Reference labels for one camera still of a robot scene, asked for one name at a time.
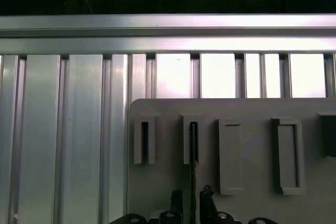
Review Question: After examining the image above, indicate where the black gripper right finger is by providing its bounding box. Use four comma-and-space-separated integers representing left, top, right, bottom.
199, 184, 276, 224

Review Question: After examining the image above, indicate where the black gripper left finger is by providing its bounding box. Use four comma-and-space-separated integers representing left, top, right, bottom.
109, 189, 184, 224

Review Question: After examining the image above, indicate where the blue RAM stick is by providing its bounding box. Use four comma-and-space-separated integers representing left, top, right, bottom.
189, 121, 199, 224

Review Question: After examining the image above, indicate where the grey parts rack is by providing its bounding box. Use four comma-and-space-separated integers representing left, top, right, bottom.
125, 98, 336, 224

